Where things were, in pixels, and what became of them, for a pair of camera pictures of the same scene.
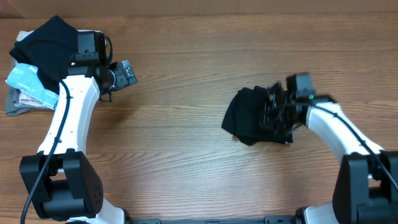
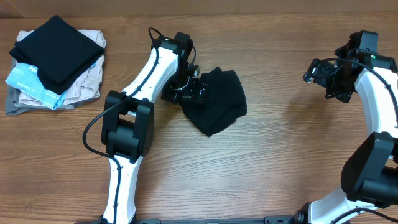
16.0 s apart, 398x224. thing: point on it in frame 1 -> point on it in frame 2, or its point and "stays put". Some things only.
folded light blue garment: (26, 78) stays put
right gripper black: (267, 122) -> (344, 94)
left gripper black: (122, 79) -> (191, 93)
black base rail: (268, 220) stays put
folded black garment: (48, 48) stays put
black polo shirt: (244, 118) -> (225, 102)
